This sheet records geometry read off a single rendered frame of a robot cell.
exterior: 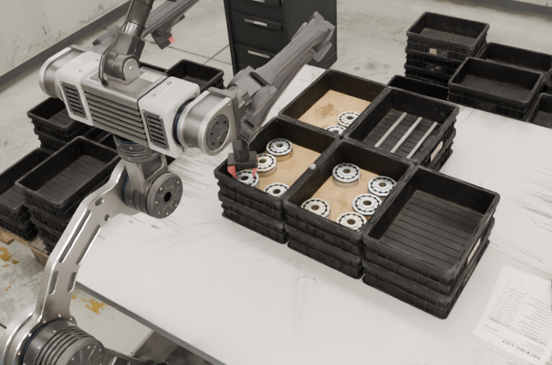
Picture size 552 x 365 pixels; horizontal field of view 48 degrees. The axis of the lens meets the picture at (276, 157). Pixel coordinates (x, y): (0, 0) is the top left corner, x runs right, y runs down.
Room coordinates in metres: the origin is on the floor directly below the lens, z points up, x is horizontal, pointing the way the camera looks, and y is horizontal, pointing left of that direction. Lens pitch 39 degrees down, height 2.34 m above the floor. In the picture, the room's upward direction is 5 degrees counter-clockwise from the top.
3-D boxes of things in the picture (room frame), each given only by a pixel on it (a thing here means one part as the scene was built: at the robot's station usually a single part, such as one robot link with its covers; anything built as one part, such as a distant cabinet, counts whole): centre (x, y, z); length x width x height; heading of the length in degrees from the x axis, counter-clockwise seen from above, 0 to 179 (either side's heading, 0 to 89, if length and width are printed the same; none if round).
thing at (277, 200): (1.74, -0.01, 0.92); 0.40 x 0.30 x 0.02; 142
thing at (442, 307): (1.37, -0.48, 0.76); 0.40 x 0.30 x 0.12; 142
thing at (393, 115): (1.87, -0.49, 0.87); 0.40 x 0.30 x 0.11; 142
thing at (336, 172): (1.69, -0.25, 0.86); 0.10 x 0.10 x 0.01
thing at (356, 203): (1.51, -0.30, 0.86); 0.10 x 0.10 x 0.01
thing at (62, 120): (2.76, 1.03, 0.37); 0.40 x 0.30 x 0.45; 144
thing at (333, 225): (1.55, -0.24, 0.92); 0.40 x 0.30 x 0.02; 142
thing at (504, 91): (2.60, -1.15, 0.37); 0.40 x 0.30 x 0.45; 54
